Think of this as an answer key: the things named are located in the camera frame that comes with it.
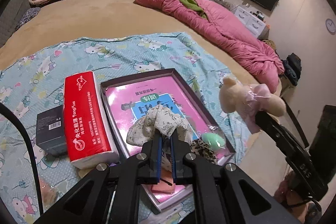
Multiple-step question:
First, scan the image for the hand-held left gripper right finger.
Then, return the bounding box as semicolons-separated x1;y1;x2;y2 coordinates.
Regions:
170;135;302;224

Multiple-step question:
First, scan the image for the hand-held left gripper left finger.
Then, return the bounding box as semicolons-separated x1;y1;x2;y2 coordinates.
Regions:
34;133;162;224

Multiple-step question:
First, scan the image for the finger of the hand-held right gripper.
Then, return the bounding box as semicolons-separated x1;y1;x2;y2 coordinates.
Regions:
255;112;297;159

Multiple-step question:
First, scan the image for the pink pad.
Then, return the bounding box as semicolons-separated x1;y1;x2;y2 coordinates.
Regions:
151;170;176;194

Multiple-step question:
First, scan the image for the leopard print scrunchie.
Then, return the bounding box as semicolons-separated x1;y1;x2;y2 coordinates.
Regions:
189;139;219;165

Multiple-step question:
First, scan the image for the white floral scrunchie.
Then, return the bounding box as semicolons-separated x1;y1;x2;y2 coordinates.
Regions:
126;105;195;147

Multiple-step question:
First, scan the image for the green makeup sponge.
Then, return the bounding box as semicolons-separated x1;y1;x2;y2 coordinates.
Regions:
201;132;227;151

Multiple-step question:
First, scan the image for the teddy bear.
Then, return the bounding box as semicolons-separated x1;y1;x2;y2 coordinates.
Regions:
219;76;287;134

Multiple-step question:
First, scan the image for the dark shallow cardboard box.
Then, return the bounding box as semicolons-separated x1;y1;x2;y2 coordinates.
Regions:
100;68;236;214

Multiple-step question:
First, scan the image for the person's right hand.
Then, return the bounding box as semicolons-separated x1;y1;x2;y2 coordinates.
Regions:
274;172;322;218

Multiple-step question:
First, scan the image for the black box-shaped furniture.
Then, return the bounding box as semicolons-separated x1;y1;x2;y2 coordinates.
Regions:
308;105;336;161

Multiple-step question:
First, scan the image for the pink book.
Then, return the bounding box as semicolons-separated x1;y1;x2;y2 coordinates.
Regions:
104;76;229;212

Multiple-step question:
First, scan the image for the red tissue pack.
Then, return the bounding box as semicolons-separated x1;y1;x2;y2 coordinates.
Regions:
64;71;120;169

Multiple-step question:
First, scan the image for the pink quilt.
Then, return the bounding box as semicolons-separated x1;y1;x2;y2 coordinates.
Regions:
134;0;285;93

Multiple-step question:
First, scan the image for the white drawer cabinet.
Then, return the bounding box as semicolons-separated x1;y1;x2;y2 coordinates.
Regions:
232;5;268;37

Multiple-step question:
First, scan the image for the small black box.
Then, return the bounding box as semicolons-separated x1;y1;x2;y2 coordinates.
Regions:
36;105;68;156

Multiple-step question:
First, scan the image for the cartoon cat printed blanket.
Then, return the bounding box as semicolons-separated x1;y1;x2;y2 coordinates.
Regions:
0;31;259;224

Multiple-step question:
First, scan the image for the peach puff in clear packet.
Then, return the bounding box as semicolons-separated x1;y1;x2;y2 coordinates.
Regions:
37;177;61;210

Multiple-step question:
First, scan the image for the beige bed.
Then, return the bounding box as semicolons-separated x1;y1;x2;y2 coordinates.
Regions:
0;0;285;188

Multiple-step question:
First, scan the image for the dark floral cloth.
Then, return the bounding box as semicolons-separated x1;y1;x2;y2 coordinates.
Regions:
15;7;41;30

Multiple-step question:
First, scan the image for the grey quilted headboard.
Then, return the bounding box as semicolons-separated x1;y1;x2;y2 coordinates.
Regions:
0;0;30;47

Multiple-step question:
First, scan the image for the wall clock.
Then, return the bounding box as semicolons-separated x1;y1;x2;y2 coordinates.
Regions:
325;18;336;35

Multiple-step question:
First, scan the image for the black cable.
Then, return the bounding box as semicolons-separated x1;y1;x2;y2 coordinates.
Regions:
0;103;45;214

